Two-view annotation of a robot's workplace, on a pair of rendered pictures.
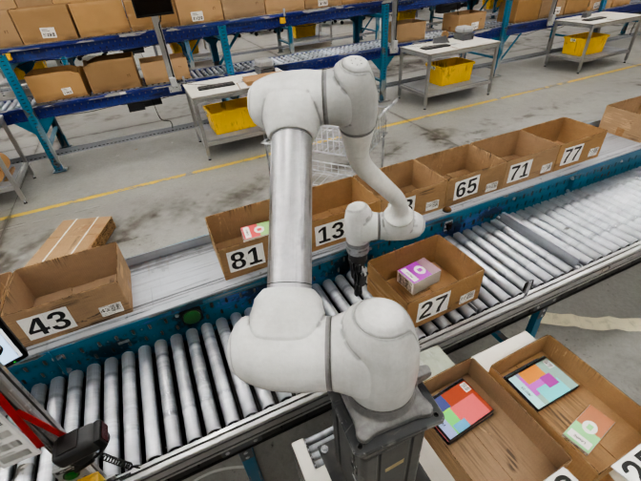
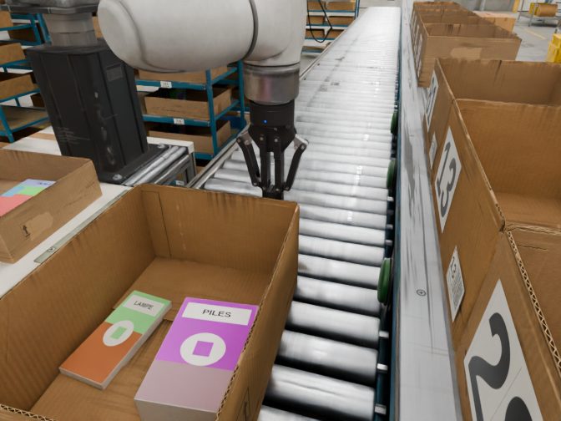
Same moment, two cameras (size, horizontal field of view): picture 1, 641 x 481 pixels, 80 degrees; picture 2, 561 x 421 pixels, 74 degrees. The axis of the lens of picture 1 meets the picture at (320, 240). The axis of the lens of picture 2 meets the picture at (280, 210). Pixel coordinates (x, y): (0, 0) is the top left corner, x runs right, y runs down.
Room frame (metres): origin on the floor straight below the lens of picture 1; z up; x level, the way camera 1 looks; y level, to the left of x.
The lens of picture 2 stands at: (1.55, -0.62, 1.23)
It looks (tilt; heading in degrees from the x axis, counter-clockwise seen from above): 32 degrees down; 127
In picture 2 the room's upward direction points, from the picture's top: straight up
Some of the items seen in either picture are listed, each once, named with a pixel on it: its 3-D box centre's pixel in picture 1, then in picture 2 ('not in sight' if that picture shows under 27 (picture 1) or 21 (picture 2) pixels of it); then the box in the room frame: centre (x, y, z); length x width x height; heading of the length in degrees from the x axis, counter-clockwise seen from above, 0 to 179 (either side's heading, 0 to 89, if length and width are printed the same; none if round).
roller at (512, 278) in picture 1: (489, 261); not in sight; (1.42, -0.83, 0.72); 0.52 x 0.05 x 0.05; 22
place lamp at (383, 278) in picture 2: not in sight; (382, 280); (1.41, -0.16, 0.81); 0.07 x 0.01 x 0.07; 112
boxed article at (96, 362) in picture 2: not in sight; (121, 334); (1.12, -0.47, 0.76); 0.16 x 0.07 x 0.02; 107
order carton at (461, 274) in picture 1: (423, 280); (168, 312); (1.21, -0.43, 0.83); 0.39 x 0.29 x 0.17; 114
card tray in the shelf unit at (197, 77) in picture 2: not in sight; (184, 65); (-0.23, 0.82, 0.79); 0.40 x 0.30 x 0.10; 23
